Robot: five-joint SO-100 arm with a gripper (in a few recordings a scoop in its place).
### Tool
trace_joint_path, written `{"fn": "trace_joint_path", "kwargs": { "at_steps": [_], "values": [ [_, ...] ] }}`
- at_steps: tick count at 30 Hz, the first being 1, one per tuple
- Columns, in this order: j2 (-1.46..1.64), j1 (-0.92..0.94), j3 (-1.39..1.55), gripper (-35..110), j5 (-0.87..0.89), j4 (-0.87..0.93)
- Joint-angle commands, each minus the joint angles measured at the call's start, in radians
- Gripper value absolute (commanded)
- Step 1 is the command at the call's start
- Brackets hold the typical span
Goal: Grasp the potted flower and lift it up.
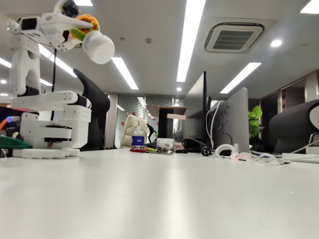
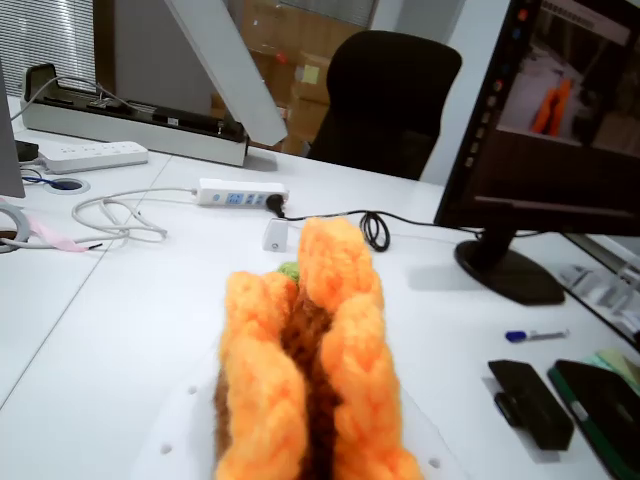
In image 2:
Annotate plain white power strip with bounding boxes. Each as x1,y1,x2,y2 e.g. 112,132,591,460
37,140,150,175

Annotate black dock device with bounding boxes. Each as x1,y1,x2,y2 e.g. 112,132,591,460
23,63,59,104

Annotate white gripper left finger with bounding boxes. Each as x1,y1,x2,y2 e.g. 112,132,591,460
130,382,221,480

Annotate crochet sunflower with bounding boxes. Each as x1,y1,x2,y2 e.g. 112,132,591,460
212,216,426,480

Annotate pink ribbon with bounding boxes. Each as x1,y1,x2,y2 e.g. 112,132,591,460
24,214,86,253

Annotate small white adapter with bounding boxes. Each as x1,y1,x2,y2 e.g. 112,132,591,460
263,218,291,253

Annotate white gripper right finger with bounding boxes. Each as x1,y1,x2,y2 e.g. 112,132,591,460
401,394,470,480

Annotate white slanted beam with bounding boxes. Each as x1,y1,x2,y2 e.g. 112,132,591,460
164,0,290,148

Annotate black stapler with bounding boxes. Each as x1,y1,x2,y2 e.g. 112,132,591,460
487,358,575,452

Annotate white power strip blue sockets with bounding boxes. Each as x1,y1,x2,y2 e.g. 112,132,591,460
196,177,291,207

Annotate black cable with plug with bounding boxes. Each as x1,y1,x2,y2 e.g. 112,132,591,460
264,193,489,254

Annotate grey monitor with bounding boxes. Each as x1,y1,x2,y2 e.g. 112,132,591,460
0,59,27,200

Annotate black office chair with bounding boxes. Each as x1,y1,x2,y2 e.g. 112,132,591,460
305,29,464,182

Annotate black computer monitor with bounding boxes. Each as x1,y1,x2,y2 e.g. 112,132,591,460
433,0,640,307

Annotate long black bar device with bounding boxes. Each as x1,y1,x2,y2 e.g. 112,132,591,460
124,102,246,142

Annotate pale green sticky notes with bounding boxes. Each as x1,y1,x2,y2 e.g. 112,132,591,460
582,347,640,389

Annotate window blinds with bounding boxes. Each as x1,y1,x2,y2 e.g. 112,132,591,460
277,0,376,24
0,0,96,101

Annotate grey white cable tray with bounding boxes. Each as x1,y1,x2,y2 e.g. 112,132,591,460
20,97,250,169

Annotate blue capped marker pen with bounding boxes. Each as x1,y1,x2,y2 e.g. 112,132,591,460
504,328,571,344

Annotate white power cord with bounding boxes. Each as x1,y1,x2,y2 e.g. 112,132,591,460
71,185,200,244

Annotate round desk grommet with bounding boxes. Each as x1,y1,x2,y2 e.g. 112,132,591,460
43,177,91,194

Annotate black phone green case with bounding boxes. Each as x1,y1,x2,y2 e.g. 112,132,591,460
547,358,640,480

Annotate clear acrylic stand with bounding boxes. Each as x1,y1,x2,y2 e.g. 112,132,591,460
557,262,640,326

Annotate grey tape roll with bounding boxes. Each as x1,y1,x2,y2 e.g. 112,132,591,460
0,202,30,254

